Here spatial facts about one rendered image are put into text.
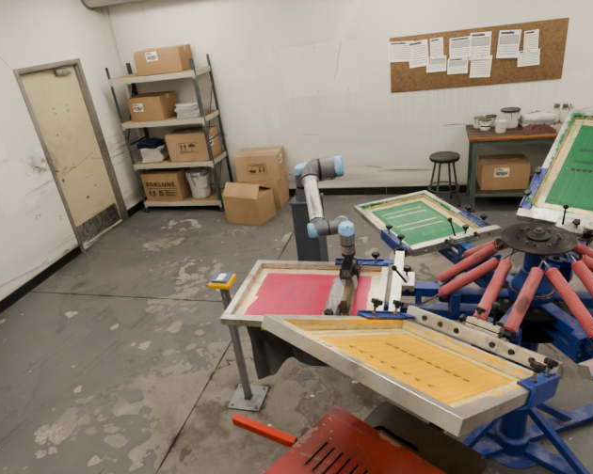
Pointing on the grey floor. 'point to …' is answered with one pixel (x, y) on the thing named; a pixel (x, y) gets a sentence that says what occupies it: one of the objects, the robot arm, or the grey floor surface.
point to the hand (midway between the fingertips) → (350, 288)
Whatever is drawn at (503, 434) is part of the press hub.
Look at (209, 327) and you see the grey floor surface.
